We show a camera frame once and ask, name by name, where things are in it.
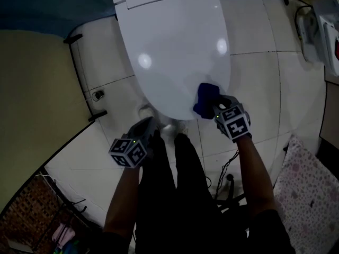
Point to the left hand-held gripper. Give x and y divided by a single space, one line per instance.
129 152

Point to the pink floral fabric sheet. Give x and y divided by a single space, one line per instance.
310 194

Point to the black tripod base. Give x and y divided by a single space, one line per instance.
231 192

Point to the red object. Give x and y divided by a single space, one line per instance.
337 49

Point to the person's left white shoe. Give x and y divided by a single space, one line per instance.
147 112

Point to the person's black shirt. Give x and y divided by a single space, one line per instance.
272 234

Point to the person's right forearm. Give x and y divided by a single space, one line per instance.
257 176

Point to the white toilet lid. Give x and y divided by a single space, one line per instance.
172 62

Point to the person's left forearm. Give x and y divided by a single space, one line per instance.
121 200

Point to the round black floor drain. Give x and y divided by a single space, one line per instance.
98 94

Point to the blue wiping cloth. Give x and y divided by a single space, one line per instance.
206 100

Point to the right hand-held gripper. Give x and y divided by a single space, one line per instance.
235 124

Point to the person's black trousers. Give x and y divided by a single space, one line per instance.
172 194

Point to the blue-grey backdrop curtain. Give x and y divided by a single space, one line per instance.
53 7

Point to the pink cloth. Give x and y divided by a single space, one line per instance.
63 233

